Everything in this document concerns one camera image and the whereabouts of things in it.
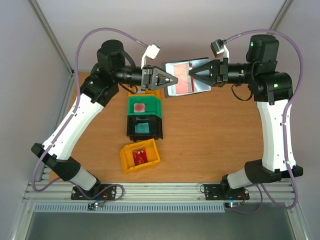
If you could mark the teal cards in bin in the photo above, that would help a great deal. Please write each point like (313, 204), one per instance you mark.
(142, 128)

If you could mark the red card in bin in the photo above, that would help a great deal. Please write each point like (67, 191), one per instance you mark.
(139, 157)

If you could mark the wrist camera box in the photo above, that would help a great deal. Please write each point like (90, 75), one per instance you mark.
(219, 48)
(151, 52)

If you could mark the white red-circle cards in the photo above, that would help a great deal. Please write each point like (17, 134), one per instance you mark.
(139, 108)

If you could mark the yellow plastic bin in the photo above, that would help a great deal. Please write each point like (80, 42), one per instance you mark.
(127, 158)
(147, 92)

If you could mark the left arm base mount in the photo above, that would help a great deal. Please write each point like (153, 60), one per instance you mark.
(98, 192)

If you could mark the aluminium front rail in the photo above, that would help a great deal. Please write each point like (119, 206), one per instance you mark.
(281, 192)

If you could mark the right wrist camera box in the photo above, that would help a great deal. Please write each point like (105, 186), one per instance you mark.
(219, 48)

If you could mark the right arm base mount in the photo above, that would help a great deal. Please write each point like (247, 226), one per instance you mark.
(214, 192)

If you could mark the green plastic bin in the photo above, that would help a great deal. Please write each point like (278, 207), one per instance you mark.
(152, 103)

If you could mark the far yellow plastic bin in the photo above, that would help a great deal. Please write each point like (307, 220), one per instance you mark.
(147, 92)

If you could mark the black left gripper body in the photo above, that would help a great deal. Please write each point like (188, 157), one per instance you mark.
(145, 81)

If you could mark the near yellow plastic bin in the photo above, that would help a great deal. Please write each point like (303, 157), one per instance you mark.
(127, 158)

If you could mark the slotted grey cable duct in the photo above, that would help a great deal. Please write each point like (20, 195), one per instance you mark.
(130, 208)

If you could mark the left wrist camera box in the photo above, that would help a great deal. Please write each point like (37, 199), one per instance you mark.
(151, 52)

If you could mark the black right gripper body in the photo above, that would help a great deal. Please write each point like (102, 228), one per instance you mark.
(223, 72)

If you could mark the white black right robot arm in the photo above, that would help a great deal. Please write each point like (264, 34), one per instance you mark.
(272, 92)

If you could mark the black plastic bin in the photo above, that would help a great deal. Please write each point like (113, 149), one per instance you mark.
(155, 125)

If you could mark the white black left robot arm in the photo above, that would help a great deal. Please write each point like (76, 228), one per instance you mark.
(114, 68)

